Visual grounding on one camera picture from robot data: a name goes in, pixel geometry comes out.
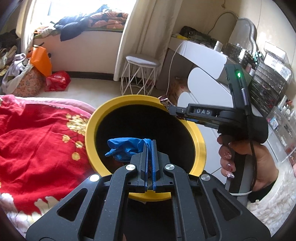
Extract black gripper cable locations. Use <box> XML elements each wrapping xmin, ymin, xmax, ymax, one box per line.
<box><xmin>248</xmin><ymin>116</ymin><xmax>258</xmax><ymax>193</ymax></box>

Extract orange paper bag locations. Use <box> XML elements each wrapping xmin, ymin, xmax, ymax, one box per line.
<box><xmin>26</xmin><ymin>45</ymin><xmax>53</xmax><ymax>78</ymax></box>

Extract cardboard box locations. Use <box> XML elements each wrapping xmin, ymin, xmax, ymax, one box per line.
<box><xmin>170</xmin><ymin>77</ymin><xmax>189</xmax><ymax>103</ymax></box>

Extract shiny brown candy wrapper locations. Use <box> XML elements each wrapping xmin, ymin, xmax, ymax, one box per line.
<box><xmin>158</xmin><ymin>95</ymin><xmax>173</xmax><ymax>108</ymax></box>

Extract yellow rimmed black bin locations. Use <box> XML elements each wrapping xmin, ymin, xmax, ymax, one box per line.
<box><xmin>85</xmin><ymin>95</ymin><xmax>207</xmax><ymax>202</ymax></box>

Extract crumpled light clothes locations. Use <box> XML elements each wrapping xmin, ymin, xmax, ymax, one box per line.
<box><xmin>33</xmin><ymin>27</ymin><xmax>56</xmax><ymax>39</ymax></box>

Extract red floral blanket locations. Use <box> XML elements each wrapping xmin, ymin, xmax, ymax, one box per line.
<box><xmin>0</xmin><ymin>95</ymin><xmax>96</xmax><ymax>237</ymax></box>

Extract clear plastic box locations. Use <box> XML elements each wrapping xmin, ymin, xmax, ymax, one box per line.
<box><xmin>264</xmin><ymin>42</ymin><xmax>290</xmax><ymax>64</ymax></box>

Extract white chair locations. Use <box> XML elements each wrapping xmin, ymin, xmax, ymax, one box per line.
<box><xmin>177</xmin><ymin>67</ymin><xmax>232</xmax><ymax>112</ymax></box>

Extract person's right hand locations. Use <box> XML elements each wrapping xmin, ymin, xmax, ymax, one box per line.
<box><xmin>217</xmin><ymin>135</ymin><xmax>279</xmax><ymax>193</ymax></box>

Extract floral fabric bag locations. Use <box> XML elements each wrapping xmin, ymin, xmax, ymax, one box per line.
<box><xmin>11</xmin><ymin>67</ymin><xmax>46</xmax><ymax>98</ymax></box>

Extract black bag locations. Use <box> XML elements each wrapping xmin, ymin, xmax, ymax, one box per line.
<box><xmin>179</xmin><ymin>26</ymin><xmax>214</xmax><ymax>44</ymax></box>

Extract red shopping bag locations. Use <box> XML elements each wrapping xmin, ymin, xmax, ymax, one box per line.
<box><xmin>44</xmin><ymin>71</ymin><xmax>71</xmax><ymax>92</ymax></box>

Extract narrow cream curtain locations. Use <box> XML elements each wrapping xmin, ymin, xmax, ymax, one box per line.
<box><xmin>20</xmin><ymin>0</ymin><xmax>50</xmax><ymax>55</ymax></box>

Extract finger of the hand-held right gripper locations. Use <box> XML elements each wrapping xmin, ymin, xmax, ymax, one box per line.
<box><xmin>168</xmin><ymin>105</ymin><xmax>189</xmax><ymax>119</ymax></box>
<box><xmin>183</xmin><ymin>116</ymin><xmax>201</xmax><ymax>125</ymax></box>

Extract window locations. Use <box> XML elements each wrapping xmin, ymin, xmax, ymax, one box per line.
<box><xmin>46</xmin><ymin>0</ymin><xmax>134</xmax><ymax>22</ymax></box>

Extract clear drawer organizer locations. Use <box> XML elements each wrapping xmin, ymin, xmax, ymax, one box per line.
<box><xmin>251</xmin><ymin>61</ymin><xmax>294</xmax><ymax>117</ymax></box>

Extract grey wall cable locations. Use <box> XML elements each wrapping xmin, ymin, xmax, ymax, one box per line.
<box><xmin>213</xmin><ymin>11</ymin><xmax>239</xmax><ymax>33</ymax></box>

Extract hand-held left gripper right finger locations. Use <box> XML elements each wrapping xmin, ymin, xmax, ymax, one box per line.
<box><xmin>151</xmin><ymin>139</ymin><xmax>271</xmax><ymax>241</ymax></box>

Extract white dressing table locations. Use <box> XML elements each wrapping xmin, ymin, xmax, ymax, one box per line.
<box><xmin>168</xmin><ymin>37</ymin><xmax>278</xmax><ymax>163</ymax></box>

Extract white power cable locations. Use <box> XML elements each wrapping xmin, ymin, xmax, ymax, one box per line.
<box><xmin>167</xmin><ymin>42</ymin><xmax>188</xmax><ymax>94</ymax></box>

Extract vanity mirror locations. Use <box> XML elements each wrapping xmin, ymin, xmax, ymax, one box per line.
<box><xmin>228</xmin><ymin>19</ymin><xmax>258</xmax><ymax>50</ymax></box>

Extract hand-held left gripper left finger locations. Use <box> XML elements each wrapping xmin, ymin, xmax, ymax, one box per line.
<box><xmin>25</xmin><ymin>139</ymin><xmax>149</xmax><ymax>241</ymax></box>

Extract person's right forearm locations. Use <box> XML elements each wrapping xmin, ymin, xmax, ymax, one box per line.
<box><xmin>248</xmin><ymin>179</ymin><xmax>277</xmax><ymax>204</ymax></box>

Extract white wire stool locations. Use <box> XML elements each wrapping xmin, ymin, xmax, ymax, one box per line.
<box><xmin>120</xmin><ymin>54</ymin><xmax>161</xmax><ymax>95</ymax></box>

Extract dark blue jacket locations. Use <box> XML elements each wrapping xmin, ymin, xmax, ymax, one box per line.
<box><xmin>54</xmin><ymin>16</ymin><xmax>93</xmax><ymax>42</ymax></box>

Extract wide cream curtain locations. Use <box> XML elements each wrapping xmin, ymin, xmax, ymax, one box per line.
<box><xmin>113</xmin><ymin>0</ymin><xmax>179</xmax><ymax>82</ymax></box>

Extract white hooded garment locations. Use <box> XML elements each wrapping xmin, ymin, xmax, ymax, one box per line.
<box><xmin>1</xmin><ymin>53</ymin><xmax>32</xmax><ymax>93</ymax></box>

